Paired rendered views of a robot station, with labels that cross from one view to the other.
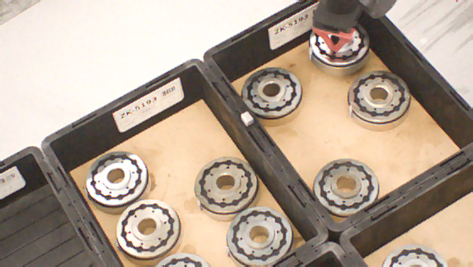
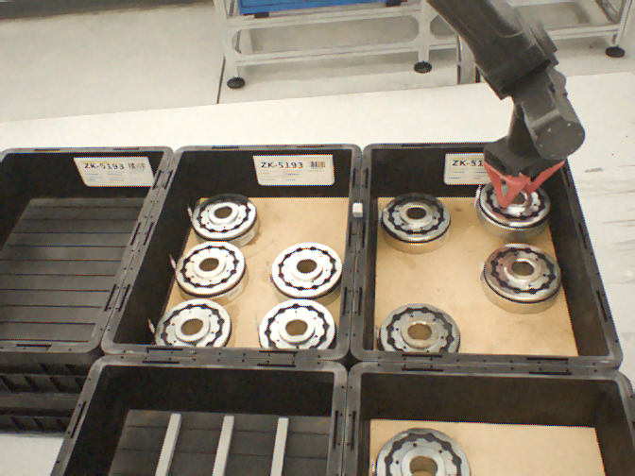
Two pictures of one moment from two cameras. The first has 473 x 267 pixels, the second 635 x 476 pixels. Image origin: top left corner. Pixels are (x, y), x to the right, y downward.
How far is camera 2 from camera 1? 69 cm
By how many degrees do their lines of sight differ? 23
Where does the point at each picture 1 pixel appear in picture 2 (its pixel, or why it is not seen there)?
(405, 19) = (621, 245)
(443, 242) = (489, 460)
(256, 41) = (428, 161)
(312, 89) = (461, 237)
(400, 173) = not seen: hidden behind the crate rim
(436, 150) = not seen: hidden behind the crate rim
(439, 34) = not seen: outside the picture
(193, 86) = (346, 176)
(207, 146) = (325, 235)
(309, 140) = (422, 280)
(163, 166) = (274, 232)
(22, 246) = (116, 231)
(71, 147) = (206, 170)
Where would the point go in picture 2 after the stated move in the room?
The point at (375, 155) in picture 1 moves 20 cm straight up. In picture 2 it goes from (479, 329) to (496, 222)
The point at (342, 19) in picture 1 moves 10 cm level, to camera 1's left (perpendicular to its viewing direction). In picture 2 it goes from (516, 159) to (444, 143)
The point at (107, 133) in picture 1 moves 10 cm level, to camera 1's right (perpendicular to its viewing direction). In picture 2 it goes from (246, 177) to (299, 192)
